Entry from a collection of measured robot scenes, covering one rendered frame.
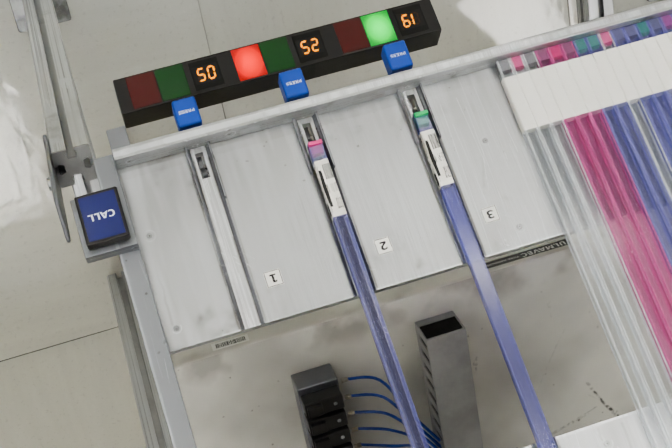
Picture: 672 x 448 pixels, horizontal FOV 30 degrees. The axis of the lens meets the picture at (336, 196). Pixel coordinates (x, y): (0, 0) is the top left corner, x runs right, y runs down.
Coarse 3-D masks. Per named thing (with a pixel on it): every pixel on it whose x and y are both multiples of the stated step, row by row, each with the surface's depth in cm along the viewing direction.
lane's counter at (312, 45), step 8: (312, 32) 129; (296, 40) 129; (304, 40) 129; (312, 40) 129; (320, 40) 129; (296, 48) 128; (304, 48) 128; (312, 48) 128; (320, 48) 128; (304, 56) 128; (312, 56) 128; (320, 56) 128
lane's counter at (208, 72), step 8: (192, 64) 127; (200, 64) 127; (208, 64) 127; (216, 64) 127; (192, 72) 127; (200, 72) 127; (208, 72) 127; (216, 72) 127; (200, 80) 126; (208, 80) 126; (216, 80) 126; (200, 88) 126
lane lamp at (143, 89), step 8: (152, 72) 126; (128, 80) 126; (136, 80) 126; (144, 80) 126; (152, 80) 126; (128, 88) 126; (136, 88) 126; (144, 88) 126; (152, 88) 126; (136, 96) 125; (144, 96) 125; (152, 96) 125; (160, 96) 125; (136, 104) 125; (144, 104) 125; (152, 104) 125
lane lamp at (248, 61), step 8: (240, 48) 128; (248, 48) 128; (256, 48) 128; (232, 56) 128; (240, 56) 128; (248, 56) 128; (256, 56) 128; (240, 64) 127; (248, 64) 127; (256, 64) 127; (264, 64) 127; (240, 72) 127; (248, 72) 127; (256, 72) 127; (264, 72) 127; (240, 80) 127
